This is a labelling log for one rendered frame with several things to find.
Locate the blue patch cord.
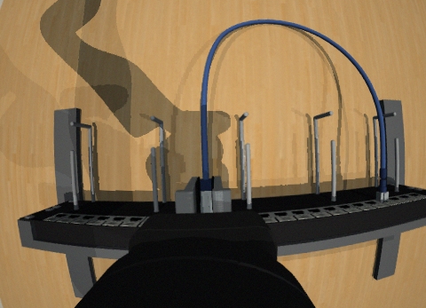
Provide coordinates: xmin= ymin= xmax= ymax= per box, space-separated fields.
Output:
xmin=201 ymin=20 xmax=386 ymax=180

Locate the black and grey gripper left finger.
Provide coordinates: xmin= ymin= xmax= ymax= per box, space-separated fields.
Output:
xmin=175 ymin=177 xmax=201 ymax=214

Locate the black patch panel rack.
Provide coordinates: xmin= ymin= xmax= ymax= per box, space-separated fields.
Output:
xmin=17 ymin=99 xmax=426 ymax=298

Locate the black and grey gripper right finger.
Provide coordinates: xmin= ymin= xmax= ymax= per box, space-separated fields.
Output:
xmin=211 ymin=176 xmax=232 ymax=212

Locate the grey network cable plug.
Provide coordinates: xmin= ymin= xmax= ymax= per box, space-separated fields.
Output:
xmin=200 ymin=178 xmax=213 ymax=213

